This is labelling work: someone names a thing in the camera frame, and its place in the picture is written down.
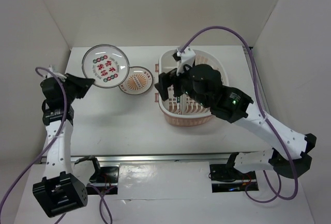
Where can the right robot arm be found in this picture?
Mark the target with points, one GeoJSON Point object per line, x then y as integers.
{"type": "Point", "coordinates": [289, 153]}

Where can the aluminium side rail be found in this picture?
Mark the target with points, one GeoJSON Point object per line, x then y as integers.
{"type": "Point", "coordinates": [258, 88]}

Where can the plate with dark blue rim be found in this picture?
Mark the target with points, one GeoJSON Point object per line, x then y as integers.
{"type": "Point", "coordinates": [179, 102]}

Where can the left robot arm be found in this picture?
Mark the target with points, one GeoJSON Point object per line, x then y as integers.
{"type": "Point", "coordinates": [60, 191]}

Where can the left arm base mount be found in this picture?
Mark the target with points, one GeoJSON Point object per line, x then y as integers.
{"type": "Point", "coordinates": [106, 181]}

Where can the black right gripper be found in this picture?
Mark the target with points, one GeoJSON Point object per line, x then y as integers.
{"type": "Point", "coordinates": [164, 80]}

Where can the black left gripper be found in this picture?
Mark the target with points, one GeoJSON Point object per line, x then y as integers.
{"type": "Point", "coordinates": [83, 84]}

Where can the aluminium front rail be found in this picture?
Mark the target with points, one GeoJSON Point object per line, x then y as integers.
{"type": "Point", "coordinates": [164, 158]}

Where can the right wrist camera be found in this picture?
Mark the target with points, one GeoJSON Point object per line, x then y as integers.
{"type": "Point", "coordinates": [185, 59]}

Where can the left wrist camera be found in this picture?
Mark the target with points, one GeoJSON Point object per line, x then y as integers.
{"type": "Point", "coordinates": [51, 72]}

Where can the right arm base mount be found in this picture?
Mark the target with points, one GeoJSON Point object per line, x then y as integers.
{"type": "Point", "coordinates": [228, 180]}

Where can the white and pink dish rack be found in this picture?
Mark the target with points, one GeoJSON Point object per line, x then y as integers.
{"type": "Point", "coordinates": [193, 113]}

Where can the plate with orange sunburst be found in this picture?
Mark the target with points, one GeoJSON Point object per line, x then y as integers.
{"type": "Point", "coordinates": [139, 81]}

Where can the plate with red characters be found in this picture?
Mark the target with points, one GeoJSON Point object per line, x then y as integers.
{"type": "Point", "coordinates": [108, 65]}

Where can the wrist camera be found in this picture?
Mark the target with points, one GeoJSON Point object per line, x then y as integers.
{"type": "Point", "coordinates": [51, 72]}
{"type": "Point", "coordinates": [185, 59]}

